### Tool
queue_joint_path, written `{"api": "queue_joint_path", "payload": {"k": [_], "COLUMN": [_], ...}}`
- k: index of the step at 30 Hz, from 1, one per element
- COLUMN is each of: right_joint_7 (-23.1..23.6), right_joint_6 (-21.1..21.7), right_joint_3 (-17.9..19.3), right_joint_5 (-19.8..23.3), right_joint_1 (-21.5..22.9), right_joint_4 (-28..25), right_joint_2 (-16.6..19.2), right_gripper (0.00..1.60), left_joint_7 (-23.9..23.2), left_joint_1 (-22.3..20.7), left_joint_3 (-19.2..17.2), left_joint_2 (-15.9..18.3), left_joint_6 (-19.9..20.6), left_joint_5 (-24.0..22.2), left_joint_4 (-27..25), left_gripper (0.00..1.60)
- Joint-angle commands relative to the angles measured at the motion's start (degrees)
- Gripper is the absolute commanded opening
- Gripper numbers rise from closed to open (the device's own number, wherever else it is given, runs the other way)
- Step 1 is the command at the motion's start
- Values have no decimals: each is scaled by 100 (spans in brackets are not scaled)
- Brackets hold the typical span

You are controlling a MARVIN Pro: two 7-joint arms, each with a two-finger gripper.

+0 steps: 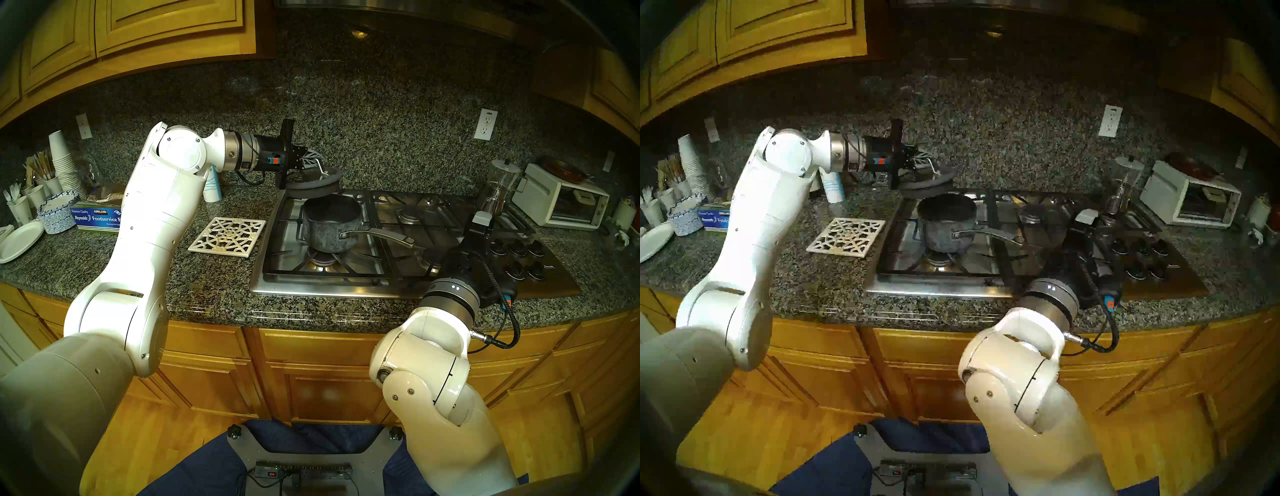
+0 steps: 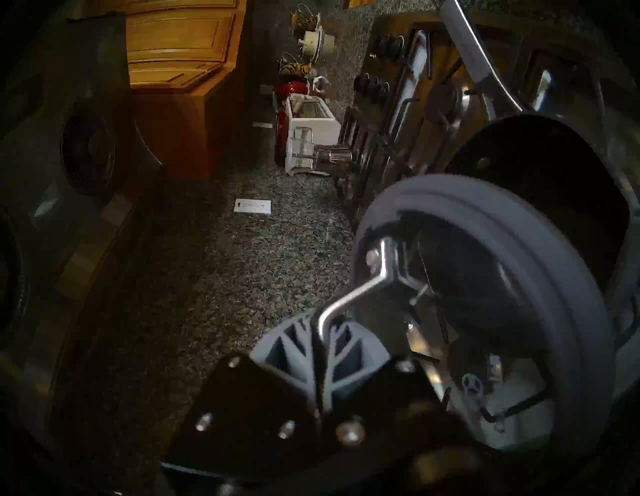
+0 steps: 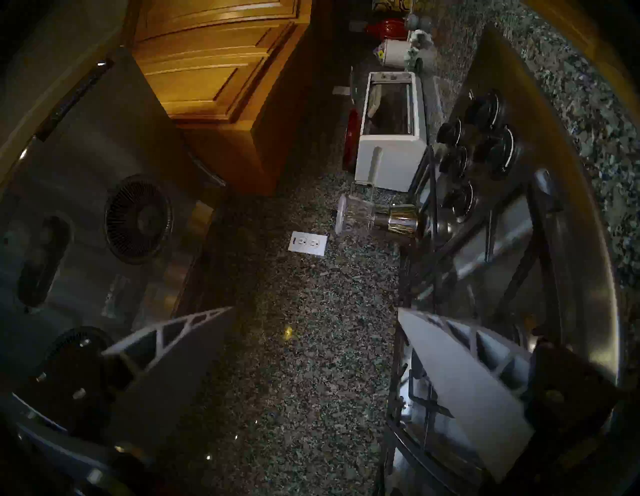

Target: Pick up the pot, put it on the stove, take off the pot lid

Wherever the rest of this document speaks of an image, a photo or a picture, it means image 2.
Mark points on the wooden upper cabinet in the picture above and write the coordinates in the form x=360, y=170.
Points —
x=185, y=65

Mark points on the white mug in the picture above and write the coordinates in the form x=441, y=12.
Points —
x=315, y=45

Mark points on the speckled grey saucepan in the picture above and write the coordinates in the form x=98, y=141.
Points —
x=550, y=165

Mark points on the red round container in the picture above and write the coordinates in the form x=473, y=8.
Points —
x=290, y=90

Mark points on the white wall power outlet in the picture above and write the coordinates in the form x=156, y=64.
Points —
x=252, y=206

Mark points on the small white figurine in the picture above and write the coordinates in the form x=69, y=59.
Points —
x=320, y=84

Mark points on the stainless steel gas cooktop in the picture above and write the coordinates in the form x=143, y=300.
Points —
x=415, y=75

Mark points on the yellow black patterned mug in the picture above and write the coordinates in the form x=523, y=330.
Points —
x=292, y=68
x=305, y=21

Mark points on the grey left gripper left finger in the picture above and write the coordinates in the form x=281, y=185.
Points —
x=250, y=415

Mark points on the white toaster oven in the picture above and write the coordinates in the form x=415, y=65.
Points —
x=310, y=130

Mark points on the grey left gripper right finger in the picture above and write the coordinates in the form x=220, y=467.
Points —
x=370, y=400

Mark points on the black stove knob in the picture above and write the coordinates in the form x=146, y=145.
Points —
x=384, y=91
x=360, y=82
x=372, y=86
x=400, y=46
x=383, y=45

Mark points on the white wall switch plate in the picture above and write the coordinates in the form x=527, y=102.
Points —
x=262, y=125

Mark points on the glass and chrome coffee maker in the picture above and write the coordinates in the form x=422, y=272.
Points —
x=335, y=157

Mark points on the black cast-iron stove grate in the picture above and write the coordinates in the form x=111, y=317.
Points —
x=350, y=135
x=407, y=102

